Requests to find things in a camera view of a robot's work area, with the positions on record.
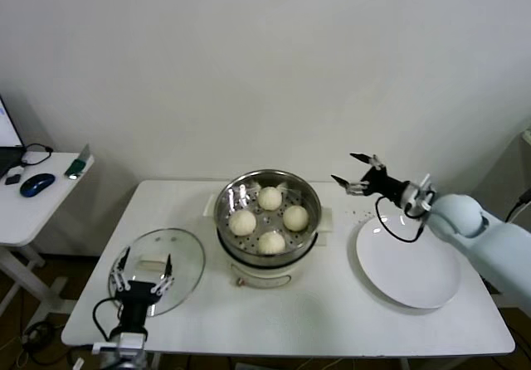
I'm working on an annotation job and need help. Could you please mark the black wall power cable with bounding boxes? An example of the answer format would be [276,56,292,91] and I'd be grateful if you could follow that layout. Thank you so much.
[504,187,531,224]

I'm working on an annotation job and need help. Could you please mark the white steamed baozi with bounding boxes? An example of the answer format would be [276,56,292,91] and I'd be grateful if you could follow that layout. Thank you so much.
[256,186,283,212]
[281,205,310,233]
[228,209,257,237]
[257,231,286,255]

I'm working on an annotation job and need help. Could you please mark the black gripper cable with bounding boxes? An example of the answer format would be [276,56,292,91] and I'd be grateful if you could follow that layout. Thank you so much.
[91,297,124,342]
[375,195,428,245]

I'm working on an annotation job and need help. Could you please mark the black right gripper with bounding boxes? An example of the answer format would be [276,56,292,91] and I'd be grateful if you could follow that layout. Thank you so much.
[331,153,406,207]

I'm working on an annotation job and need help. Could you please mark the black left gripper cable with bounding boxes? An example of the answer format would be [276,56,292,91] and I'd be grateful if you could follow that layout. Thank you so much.
[91,297,124,342]

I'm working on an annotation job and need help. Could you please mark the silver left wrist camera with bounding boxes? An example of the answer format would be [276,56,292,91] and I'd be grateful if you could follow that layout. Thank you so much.
[74,331,149,370]

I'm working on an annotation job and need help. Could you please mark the thin black looped cable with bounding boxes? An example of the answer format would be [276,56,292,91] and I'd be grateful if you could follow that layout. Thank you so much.
[18,144,54,168]

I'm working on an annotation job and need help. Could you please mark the blue computer mouse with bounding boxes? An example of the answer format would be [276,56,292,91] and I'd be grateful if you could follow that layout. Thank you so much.
[19,173,56,199]

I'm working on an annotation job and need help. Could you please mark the small green grey device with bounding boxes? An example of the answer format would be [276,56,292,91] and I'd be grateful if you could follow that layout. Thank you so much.
[63,144,94,180]

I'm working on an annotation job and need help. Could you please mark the glass pot lid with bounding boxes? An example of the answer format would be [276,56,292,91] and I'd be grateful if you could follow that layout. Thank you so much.
[106,227,206,319]

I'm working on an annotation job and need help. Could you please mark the steel steamer basket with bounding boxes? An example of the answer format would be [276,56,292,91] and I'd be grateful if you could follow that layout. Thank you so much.
[202,169,335,259]

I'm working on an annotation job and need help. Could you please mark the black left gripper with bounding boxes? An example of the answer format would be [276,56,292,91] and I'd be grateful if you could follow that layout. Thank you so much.
[110,248,175,333]

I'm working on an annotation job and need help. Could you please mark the black laptop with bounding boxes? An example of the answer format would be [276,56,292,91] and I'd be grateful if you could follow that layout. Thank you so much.
[0,94,26,178]

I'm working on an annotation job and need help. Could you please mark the white round plate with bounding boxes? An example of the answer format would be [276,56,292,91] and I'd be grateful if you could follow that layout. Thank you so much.
[354,214,461,308]

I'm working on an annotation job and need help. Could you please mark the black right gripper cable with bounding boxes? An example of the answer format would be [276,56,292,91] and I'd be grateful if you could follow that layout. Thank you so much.
[375,195,428,245]

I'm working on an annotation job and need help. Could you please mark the black white usb adapter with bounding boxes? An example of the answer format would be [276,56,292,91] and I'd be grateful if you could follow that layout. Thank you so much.
[2,166,25,187]

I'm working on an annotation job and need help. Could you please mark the white electric pot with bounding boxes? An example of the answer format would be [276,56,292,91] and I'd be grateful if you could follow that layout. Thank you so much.
[215,228,329,290]

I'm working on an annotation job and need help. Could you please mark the floor cable bundle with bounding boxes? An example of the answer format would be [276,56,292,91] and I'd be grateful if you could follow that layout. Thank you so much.
[20,322,55,365]

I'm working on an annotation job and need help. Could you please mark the white side table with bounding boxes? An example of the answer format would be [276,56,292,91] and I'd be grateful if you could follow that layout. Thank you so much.
[0,152,95,333]

